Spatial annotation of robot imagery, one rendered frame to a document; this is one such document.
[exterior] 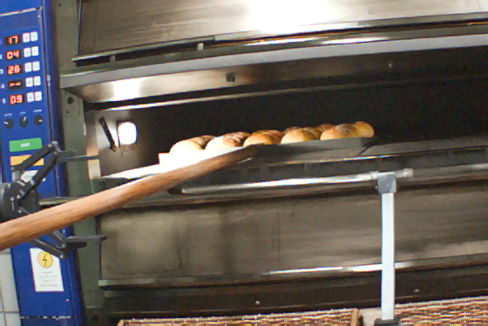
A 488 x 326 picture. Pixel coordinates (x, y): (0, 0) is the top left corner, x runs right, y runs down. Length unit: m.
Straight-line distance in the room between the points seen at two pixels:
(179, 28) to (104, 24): 0.19
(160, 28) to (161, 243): 0.49
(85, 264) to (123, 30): 0.56
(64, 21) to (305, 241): 0.76
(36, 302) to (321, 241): 0.71
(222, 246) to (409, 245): 0.42
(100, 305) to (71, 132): 0.41
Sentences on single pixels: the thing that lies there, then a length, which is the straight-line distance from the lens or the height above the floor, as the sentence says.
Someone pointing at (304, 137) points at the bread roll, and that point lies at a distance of 2.51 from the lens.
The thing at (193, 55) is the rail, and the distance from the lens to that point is 1.95.
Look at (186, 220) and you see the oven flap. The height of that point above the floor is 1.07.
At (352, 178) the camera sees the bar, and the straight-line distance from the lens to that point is 1.67.
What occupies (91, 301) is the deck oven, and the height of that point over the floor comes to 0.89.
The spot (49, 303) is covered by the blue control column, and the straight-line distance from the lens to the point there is 2.24.
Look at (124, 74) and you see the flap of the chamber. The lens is 1.99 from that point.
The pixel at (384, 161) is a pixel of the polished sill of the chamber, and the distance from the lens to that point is 2.03.
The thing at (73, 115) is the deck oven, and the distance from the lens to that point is 2.19.
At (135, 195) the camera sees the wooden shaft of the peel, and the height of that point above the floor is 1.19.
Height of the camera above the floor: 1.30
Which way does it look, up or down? 3 degrees down
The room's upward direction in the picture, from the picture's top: 6 degrees counter-clockwise
